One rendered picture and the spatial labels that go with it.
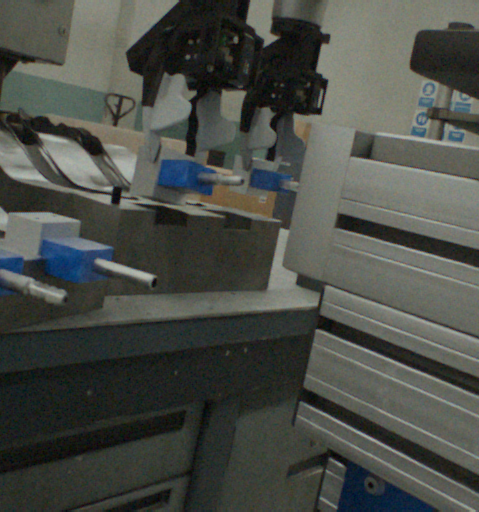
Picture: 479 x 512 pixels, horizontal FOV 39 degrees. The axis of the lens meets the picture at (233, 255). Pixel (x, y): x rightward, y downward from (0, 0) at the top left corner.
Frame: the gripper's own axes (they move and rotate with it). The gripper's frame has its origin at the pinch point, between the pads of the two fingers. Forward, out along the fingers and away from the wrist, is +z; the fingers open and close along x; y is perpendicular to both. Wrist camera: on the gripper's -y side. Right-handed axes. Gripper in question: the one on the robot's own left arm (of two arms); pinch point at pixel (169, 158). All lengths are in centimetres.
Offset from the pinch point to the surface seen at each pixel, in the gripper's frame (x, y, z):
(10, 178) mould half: -6.6, -19.0, 4.5
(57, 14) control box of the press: 33, -80, -40
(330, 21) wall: 616, -428, -325
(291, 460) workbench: 37, -2, 36
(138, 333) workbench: -6.0, 6.7, 18.1
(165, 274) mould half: 2.0, 0.7, 12.3
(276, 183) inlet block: 27.3, -6.5, -3.4
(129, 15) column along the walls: 466, -621, -291
